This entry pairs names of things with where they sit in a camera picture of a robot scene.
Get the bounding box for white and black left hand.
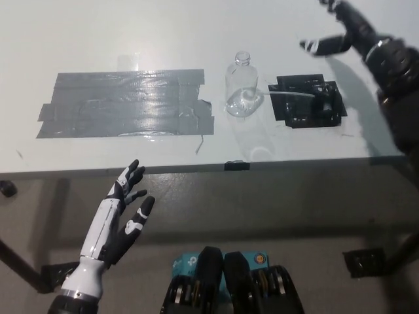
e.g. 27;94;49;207
80;159;156;266

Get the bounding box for black tape patch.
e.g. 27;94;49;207
267;73;348;129

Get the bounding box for black spray trigger lid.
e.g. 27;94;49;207
260;83;340;116

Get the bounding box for black caster wheel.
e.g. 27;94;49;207
0;179;17;198

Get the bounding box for clear plastic spray bottle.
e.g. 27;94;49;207
224;50;264;118

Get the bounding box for black and white right hand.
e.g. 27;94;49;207
299;0;383;62

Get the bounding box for teal TP-Link box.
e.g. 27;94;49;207
172;252;270;300

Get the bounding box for grey duct tape patch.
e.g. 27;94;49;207
35;68;216;139

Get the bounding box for black robot torso blocks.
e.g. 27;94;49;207
160;247;305;314

